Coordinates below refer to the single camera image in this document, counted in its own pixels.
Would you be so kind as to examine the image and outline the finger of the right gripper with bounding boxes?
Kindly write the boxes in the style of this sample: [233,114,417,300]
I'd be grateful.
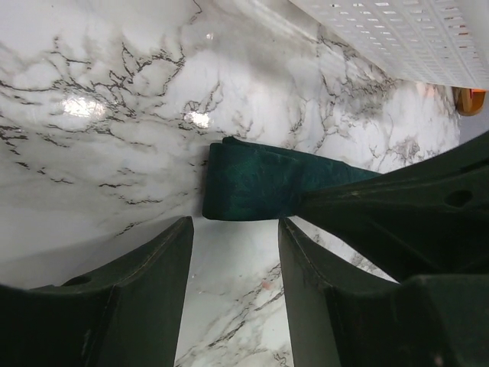
[297,134,488,281]

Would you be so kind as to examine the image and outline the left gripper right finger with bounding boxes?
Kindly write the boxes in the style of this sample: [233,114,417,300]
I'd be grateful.
[278,219,488,366]

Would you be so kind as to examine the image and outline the dark green tie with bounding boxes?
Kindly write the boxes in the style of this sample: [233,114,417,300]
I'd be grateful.
[202,137,380,222]

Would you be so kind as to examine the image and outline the wooden tiered rack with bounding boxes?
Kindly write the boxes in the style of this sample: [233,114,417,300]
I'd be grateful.
[452,87,487,117]

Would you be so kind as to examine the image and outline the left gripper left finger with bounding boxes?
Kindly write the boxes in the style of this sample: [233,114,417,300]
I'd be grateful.
[1,216,194,366]

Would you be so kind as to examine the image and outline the white plastic basket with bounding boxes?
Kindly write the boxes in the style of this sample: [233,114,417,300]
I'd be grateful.
[294,0,488,89]

